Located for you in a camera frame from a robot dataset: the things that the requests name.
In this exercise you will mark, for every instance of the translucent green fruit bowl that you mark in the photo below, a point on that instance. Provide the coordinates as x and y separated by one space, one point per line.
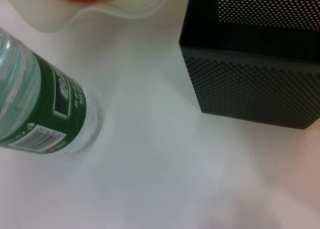
120 4

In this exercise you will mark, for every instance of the black mesh pen holder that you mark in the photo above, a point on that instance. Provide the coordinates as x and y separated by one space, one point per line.
250 89

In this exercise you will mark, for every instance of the clear green-label water bottle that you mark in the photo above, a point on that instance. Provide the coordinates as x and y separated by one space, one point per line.
50 101

